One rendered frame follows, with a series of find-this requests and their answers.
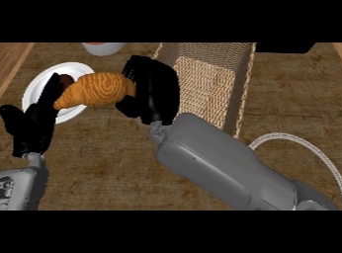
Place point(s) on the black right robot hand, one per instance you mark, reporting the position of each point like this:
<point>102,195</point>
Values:
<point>151,89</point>

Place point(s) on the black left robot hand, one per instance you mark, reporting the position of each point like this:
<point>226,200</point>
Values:
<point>31,125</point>

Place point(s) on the golden brown croissant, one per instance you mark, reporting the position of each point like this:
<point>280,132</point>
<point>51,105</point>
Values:
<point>96,89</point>

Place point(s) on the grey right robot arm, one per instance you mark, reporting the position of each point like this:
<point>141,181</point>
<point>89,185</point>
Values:
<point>232,168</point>

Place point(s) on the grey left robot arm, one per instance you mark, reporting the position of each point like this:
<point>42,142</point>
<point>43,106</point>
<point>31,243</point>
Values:
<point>18,187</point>

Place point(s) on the tan wicker basket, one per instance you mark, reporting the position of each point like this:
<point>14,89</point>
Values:
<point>210,82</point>

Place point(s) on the brown woven placemat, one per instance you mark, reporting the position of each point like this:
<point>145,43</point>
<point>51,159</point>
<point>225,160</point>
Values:
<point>178,145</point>

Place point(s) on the brown chocolate pastry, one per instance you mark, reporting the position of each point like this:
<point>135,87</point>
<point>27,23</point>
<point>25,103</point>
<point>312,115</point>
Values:
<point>65,80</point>

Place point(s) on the white cup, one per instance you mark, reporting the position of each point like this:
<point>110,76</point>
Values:
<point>102,47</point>

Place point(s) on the white round plate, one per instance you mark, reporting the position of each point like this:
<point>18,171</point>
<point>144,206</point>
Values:
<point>67,74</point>

